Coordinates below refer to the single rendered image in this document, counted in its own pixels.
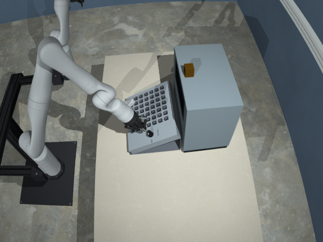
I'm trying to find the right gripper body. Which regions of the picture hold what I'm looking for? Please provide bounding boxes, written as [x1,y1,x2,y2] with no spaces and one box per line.
[124,110,141,126]

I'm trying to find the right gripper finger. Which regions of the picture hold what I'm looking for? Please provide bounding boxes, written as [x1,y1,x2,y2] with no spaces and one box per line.
[135,116,147,131]
[125,124,144,132]

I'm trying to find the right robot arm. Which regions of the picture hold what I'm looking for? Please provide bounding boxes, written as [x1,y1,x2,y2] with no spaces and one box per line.
[19,36,135,176]

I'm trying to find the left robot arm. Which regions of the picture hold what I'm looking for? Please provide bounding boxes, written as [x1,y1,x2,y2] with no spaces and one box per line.
[50,0,74,61]

